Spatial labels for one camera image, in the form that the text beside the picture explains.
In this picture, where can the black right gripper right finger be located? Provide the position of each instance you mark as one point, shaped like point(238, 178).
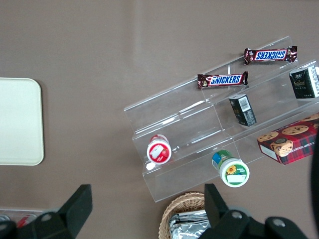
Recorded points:
point(219, 219)

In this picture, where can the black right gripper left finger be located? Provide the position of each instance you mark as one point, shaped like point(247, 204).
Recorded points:
point(72, 211)

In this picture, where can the light woven wicker basket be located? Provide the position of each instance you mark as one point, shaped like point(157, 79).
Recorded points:
point(179, 203)

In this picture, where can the cream plastic serving tray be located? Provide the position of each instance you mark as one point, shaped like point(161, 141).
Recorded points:
point(20, 122)

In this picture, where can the silver foil wrapped packet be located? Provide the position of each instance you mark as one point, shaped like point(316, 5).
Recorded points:
point(192, 230)
point(184, 216)

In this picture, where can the green lid sunflower cup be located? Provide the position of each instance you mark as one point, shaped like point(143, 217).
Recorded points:
point(233, 171)

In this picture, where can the clear acrylic bottle rack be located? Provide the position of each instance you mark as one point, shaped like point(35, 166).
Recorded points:
point(15, 211)

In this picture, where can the red lid yogurt cup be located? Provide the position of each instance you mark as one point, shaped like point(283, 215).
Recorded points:
point(159, 152)

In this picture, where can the clear acrylic stepped stand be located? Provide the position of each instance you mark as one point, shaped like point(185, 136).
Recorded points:
point(194, 124)

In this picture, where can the red tartan cookie box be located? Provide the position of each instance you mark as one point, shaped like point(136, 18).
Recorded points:
point(291, 144)

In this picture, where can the small black carton box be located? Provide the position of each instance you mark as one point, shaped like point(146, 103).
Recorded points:
point(302, 82)
point(243, 110)

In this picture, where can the brown Snickers chocolate bar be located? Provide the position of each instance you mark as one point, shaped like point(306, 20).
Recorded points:
point(223, 80)
point(270, 55)

